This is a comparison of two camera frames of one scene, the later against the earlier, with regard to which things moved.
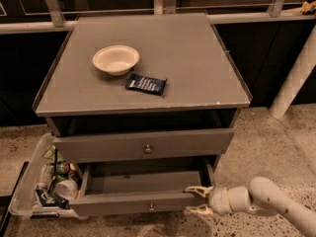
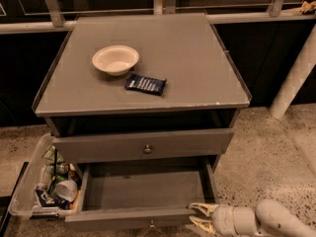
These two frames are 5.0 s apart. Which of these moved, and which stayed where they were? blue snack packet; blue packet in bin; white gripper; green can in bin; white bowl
Moved: white gripper
Stayed: blue snack packet; blue packet in bin; green can in bin; white bowl
